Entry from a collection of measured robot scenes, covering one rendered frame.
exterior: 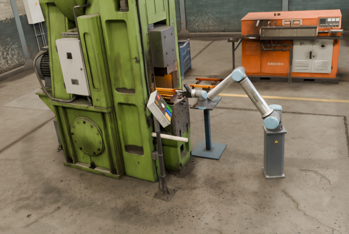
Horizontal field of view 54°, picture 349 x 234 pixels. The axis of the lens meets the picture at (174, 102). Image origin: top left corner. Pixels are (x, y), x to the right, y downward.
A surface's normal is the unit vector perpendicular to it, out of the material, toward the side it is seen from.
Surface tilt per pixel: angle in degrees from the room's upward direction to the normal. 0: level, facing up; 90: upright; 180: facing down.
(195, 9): 89
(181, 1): 90
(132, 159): 90
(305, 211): 0
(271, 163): 90
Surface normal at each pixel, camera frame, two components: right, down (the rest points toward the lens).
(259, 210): -0.09, -0.92
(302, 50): -0.37, 0.37
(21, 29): 0.93, 0.06
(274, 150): -0.03, 0.38
